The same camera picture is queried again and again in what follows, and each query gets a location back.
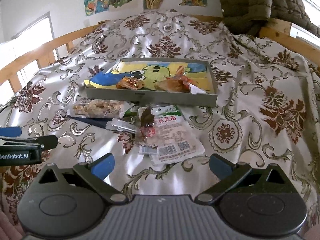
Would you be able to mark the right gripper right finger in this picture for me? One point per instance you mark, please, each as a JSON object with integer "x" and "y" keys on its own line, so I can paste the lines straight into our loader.
{"x": 230, "y": 175}

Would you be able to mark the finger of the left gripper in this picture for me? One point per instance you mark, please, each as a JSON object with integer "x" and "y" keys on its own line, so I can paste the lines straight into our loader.
{"x": 10, "y": 131}
{"x": 43, "y": 143}

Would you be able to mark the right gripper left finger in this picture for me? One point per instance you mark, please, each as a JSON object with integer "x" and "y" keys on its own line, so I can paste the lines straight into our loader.
{"x": 94, "y": 174}

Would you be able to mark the small dark brown snack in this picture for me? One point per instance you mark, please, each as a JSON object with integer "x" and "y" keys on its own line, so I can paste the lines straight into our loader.
{"x": 147, "y": 122}

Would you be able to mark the white dried tofu packet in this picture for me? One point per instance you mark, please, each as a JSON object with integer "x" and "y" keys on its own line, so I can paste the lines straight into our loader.
{"x": 173, "y": 141}

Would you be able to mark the golden brown snack packet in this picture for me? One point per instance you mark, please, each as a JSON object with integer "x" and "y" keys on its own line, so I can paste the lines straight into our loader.
{"x": 130, "y": 83}

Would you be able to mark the orange spicy snack bag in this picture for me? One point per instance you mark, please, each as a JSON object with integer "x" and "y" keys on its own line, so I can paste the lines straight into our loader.
{"x": 191, "y": 79}

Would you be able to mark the rice cracker snack pack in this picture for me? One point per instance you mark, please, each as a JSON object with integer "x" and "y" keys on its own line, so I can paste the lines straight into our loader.
{"x": 171, "y": 85}

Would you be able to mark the mixed nut bar pack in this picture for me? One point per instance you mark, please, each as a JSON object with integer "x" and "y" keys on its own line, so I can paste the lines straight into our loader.
{"x": 97, "y": 108}

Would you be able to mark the floral satin bedspread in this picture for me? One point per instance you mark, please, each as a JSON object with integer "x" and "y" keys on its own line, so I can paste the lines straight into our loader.
{"x": 267, "y": 108}

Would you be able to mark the grey tray with painting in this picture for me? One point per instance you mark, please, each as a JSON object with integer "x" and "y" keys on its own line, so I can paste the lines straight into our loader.
{"x": 150, "y": 71}

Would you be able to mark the window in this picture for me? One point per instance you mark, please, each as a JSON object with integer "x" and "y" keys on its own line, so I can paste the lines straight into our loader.
{"x": 32, "y": 37}

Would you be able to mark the olive quilted jacket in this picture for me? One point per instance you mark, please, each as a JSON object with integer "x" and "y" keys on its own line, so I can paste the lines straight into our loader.
{"x": 248, "y": 16}

